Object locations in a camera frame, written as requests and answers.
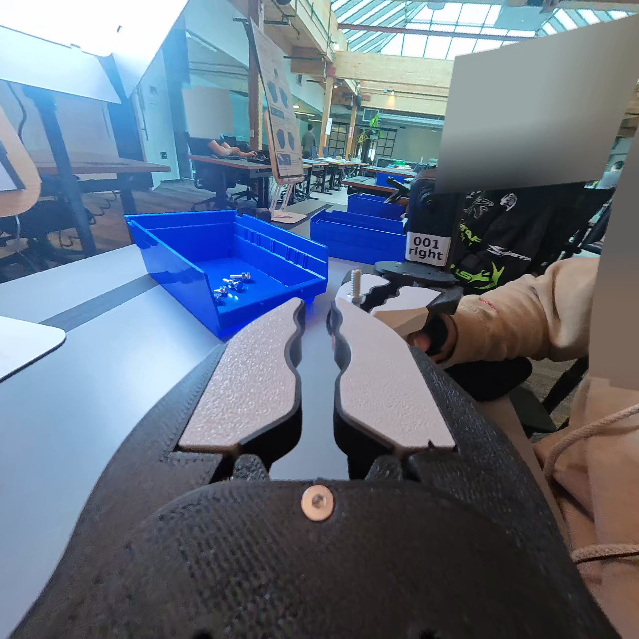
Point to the person's right forearm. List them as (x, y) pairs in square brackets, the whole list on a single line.
[(519, 315)]

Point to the person's right hand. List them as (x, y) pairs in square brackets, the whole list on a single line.
[(424, 341)]

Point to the person's beige hoodie torso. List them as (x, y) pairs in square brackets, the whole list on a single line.
[(599, 469)]

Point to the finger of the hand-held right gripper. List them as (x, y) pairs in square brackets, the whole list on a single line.
[(404, 315), (349, 295)]

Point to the wooden desk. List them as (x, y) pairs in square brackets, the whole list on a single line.
[(110, 165), (230, 162)]

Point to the silver bolt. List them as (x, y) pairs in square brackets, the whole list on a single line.
[(356, 285)]

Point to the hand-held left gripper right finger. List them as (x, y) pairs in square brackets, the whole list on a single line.
[(391, 391)]

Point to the cardboard sign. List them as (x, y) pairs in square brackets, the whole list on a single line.
[(280, 110)]

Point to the white tablet stand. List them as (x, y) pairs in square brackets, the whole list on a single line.
[(25, 344)]

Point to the studio softbox light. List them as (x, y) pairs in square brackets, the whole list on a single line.
[(70, 45)]

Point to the blue plastic bin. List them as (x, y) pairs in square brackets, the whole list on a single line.
[(180, 260), (354, 240), (374, 207), (384, 180)]

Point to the cluster of bolts with nuts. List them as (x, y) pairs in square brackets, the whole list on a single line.
[(232, 286)]

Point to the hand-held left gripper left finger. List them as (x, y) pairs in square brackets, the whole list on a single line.
[(245, 391)]

